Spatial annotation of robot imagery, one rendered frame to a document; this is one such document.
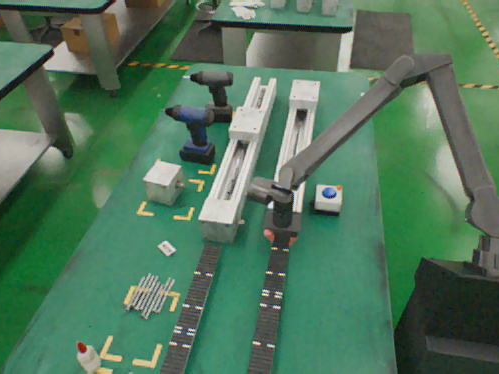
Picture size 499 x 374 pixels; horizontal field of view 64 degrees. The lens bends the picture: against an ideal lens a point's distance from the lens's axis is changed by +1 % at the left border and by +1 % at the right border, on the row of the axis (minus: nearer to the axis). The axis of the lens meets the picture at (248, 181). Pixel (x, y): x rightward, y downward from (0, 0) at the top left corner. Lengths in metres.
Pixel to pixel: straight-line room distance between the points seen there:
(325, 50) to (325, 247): 1.83
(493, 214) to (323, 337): 0.48
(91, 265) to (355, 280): 0.76
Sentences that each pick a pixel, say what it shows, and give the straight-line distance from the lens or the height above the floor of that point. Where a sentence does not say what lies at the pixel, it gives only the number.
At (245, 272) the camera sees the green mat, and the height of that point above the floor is 0.78.
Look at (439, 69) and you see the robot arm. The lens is 1.05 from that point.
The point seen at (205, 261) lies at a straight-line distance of 1.14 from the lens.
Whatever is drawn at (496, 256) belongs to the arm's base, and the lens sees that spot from 1.00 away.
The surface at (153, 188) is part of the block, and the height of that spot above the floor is 0.84.
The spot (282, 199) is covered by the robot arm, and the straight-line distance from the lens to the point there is 1.05.
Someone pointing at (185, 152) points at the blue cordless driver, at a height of 0.82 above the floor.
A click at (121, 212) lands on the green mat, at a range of 1.37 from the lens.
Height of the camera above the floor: 1.73
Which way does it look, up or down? 42 degrees down
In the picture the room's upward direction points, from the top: 1 degrees counter-clockwise
